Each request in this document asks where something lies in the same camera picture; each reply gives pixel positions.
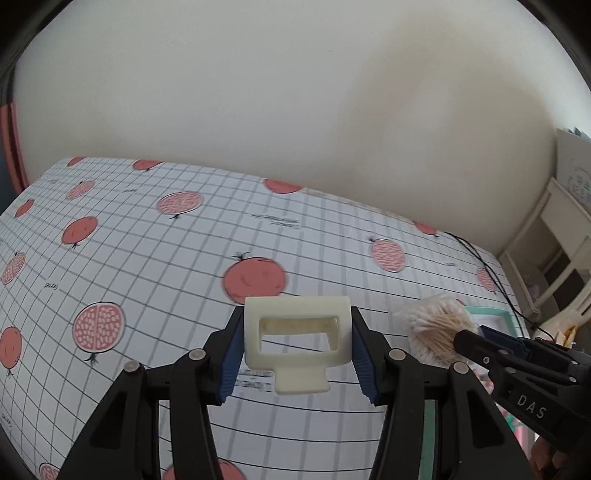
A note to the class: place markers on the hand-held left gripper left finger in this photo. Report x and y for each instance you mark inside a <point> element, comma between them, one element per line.
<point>231,364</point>

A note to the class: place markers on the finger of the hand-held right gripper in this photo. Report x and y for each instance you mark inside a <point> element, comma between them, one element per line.
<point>501,339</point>
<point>480,353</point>

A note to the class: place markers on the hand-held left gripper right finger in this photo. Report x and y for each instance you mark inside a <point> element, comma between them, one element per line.
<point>367,364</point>

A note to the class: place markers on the teal shallow box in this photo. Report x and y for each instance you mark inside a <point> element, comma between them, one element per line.
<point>489,314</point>

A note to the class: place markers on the bag of cotton swabs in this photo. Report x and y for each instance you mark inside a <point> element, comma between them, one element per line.
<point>434,323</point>

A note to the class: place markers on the cream plastic clip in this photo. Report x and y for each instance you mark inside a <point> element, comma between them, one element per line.
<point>295,307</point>

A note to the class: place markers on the person's right hand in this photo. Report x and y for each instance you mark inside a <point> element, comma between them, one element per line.
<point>545,461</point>

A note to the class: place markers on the assorted stationery pile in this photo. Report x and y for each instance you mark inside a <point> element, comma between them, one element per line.
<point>569,334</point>

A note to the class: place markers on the white wooden shelf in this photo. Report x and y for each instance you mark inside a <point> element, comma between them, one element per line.
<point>561,217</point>

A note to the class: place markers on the pomegranate print grid bedsheet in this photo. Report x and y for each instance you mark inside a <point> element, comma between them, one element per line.
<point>138,258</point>

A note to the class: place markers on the grey booklet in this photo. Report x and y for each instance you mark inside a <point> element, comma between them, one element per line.
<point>575,170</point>

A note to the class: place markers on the pink bed frame edge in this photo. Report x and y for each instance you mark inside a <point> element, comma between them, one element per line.
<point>9,147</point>

